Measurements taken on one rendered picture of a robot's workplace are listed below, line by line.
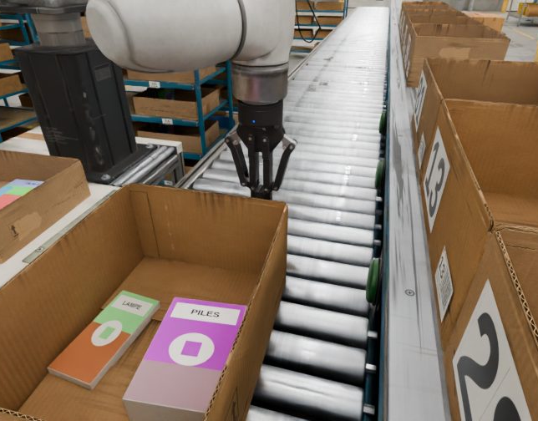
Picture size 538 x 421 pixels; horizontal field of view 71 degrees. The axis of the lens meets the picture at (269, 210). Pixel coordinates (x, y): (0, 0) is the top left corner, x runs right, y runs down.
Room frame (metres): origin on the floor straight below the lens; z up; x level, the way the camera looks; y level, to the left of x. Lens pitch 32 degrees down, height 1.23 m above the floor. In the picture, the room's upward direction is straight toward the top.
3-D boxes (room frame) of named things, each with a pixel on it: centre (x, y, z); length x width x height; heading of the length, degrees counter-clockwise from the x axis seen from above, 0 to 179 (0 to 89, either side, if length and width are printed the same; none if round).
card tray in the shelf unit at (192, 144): (2.22, 0.55, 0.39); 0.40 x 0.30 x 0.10; 75
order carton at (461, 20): (1.92, -0.80, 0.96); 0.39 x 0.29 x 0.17; 164
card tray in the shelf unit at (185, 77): (2.22, 0.55, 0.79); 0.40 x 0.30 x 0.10; 76
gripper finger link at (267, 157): (0.61, 0.00, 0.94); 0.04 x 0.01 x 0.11; 165
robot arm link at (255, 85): (0.61, 0.01, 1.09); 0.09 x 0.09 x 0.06
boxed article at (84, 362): (0.38, 0.24, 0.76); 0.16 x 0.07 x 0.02; 160
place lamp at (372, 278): (0.45, -0.17, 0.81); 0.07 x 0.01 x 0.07; 165
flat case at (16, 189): (0.73, 0.58, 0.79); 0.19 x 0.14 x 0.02; 170
